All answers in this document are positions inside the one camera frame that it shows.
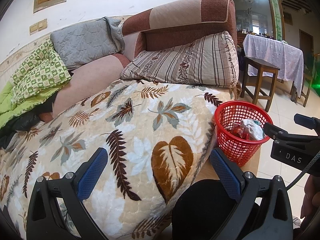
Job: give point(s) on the striped beige pillow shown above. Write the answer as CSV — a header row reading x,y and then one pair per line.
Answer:
x,y
210,60

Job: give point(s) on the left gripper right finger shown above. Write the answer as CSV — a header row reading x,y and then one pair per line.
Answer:
x,y
262,209

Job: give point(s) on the pink bolster cushion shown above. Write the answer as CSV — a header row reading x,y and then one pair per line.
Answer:
x,y
88,80

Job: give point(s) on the green checkered quilt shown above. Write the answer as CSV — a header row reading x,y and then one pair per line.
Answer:
x,y
38,77

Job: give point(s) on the grey quilted pillow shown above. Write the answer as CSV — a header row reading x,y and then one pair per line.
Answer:
x,y
85,42

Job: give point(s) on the black jacket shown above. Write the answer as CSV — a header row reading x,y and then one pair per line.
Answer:
x,y
26,121

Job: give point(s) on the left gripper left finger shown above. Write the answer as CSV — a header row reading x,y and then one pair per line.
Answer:
x,y
45,221

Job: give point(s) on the brown padded headboard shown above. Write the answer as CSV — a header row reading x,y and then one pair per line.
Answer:
x,y
177,23

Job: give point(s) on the leaf pattern fleece blanket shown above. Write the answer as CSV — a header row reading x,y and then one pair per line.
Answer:
x,y
157,137

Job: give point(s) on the red snack wrapper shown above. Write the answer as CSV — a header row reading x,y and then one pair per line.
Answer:
x,y
240,132

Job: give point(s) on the person's right hand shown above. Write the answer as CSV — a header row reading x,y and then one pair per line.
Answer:
x,y
311,197

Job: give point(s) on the wooden stool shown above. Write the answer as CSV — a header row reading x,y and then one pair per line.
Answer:
x,y
253,89

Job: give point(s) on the red plastic mesh basket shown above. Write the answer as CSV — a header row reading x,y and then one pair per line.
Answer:
x,y
229,115

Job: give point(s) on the table with lilac cloth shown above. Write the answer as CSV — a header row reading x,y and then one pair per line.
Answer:
x,y
287,58

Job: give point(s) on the white knitted glove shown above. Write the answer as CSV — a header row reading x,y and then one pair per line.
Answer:
x,y
253,128

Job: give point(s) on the gold wall switch plates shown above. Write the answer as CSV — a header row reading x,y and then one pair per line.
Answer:
x,y
39,26

